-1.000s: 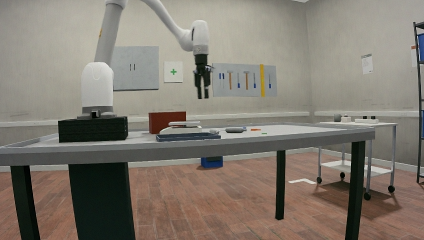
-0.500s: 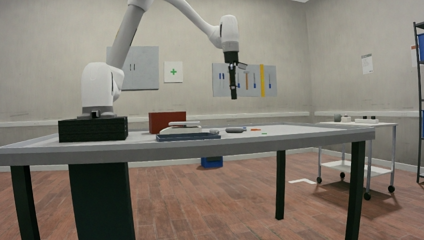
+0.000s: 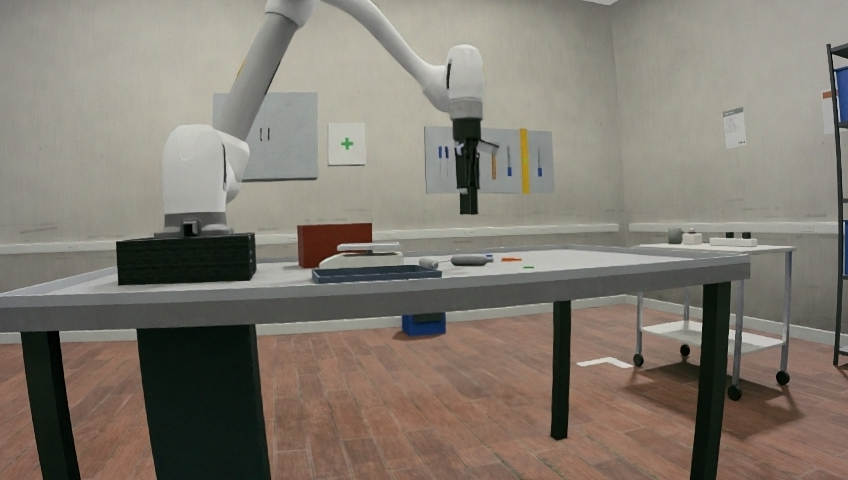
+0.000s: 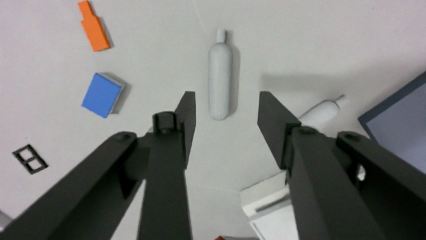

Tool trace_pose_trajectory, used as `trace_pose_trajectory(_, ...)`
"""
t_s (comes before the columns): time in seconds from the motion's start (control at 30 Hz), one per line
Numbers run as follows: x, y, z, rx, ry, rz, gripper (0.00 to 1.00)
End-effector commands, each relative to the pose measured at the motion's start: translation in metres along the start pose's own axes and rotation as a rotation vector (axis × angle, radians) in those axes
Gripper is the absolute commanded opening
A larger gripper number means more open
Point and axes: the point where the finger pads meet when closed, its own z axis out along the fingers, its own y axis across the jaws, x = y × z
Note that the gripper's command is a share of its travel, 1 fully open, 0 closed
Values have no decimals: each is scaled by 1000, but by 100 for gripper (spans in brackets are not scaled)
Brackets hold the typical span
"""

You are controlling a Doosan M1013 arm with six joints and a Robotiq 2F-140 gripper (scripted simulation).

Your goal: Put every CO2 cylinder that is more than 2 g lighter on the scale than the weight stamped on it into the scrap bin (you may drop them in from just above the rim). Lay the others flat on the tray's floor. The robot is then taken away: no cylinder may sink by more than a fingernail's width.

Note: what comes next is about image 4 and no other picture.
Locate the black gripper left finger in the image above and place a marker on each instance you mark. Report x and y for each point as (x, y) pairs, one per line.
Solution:
(87, 203)

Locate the blue rectangular block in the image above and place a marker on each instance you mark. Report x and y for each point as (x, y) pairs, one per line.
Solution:
(101, 95)

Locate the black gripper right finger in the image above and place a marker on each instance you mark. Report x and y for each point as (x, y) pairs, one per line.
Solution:
(326, 206)

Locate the white digital scale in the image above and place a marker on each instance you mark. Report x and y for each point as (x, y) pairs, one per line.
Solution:
(276, 223)

